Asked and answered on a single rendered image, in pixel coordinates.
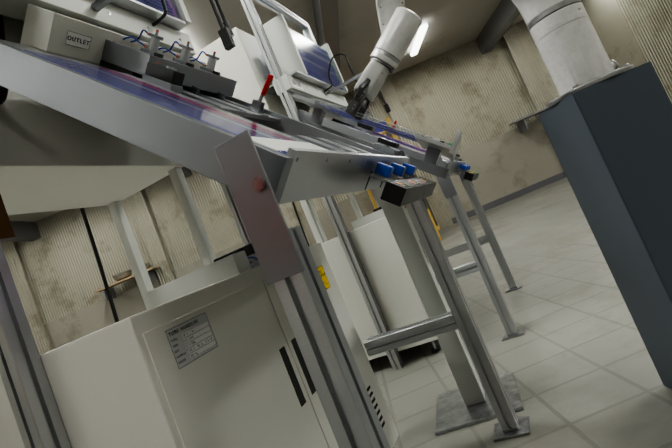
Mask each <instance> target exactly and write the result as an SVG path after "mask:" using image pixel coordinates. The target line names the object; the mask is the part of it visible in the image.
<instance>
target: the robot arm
mask: <svg viewBox="0 0 672 448"><path fill-rule="evenodd" d="M512 2H513V3H514V4H515V6H516V7H517V9H518V10H519V12H520V14H521V15H522V17H523V19H524V22H525V24H526V26H527V28H528V30H529V32H530V34H531V36H532V38H533V41H534V43H535V45H536V47H537V49H538V51H539V53H540V56H541V58H542V60H543V62H544V64H545V66H546V68H547V70H548V72H549V75H550V77H551V79H552V81H553V83H554V85H555V87H556V89H557V92H558V94H559V97H557V98H556V99H554V100H552V101H550V102H549V103H548V104H547V105H546V107H547V109H549V108H550V107H552V106H554V105H555V104H557V103H558V102H560V101H561V100H563V99H565V98H566V97H568V96H569V95H571V94H573V93H575V92H577V91H580V90H582V89H584V88H587V87H589V86H592V85H594V84H597V83H599V82H601V81H604V80H606V79H609V78H611V77H613V76H616V75H618V74H621V73H623V72H625V71H628V70H630V69H633V68H635V67H634V65H633V64H632V65H630V63H627V64H625V65H624V67H622V68H619V65H618V63H617V62H616V61H615V60H613V59H612V60H610V59H609V57H608V55H607V53H606V51H605V49H604V47H603V45H602V43H601V41H600V39H599V37H598V35H597V32H596V30H595V28H594V26H593V24H592V22H591V20H590V18H589V16H588V14H587V12H586V10H585V8H584V6H583V4H582V2H581V0H512ZM376 6H377V13H378V19H379V24H380V30H381V37H380V39H379V41H378V43H377V44H376V46H375V48H374V50H373V52H372V53H371V55H370V57H371V59H370V63H369V64H368V66H367V67H366V69H365V70H364V72H363V73H362V75H361V77H360V78H359V80H358V82H357V83H356V85H355V87H354V90H355V92H356V94H355V95H354V96H353V98H352V100H351V102H350V104H349V106H348V107H347V109H346V113H348V114H350V115H352V117H353V118H355V119H357V120H359V121H361V120H362V118H360V117H357V116H356V115H357V113H358V112H359V113H362V114H365V113H366V111H367V109H368V107H369V105H370V102H371V101H374V100H375V98H376V96H377V95H378V93H379V91H380V89H381V87H382V85H383V84H384V82H385V80H386V78H387V75H388V73H393V70H394V71H395V70H396V69H397V68H398V65H399V63H400V62H401V60H402V58H403V56H404V54H405V53H406V51H407V49H408V47H409V46H410V44H411V42H412V40H413V38H414V37H415V35H416V33H417V31H418V30H419V28H420V26H421V24H422V20H421V18H420V17H419V16H418V15H417V14H416V13H414V12H413V11H411V10H409V9H407V8H405V0H376ZM618 68H619V69H618Z"/></svg>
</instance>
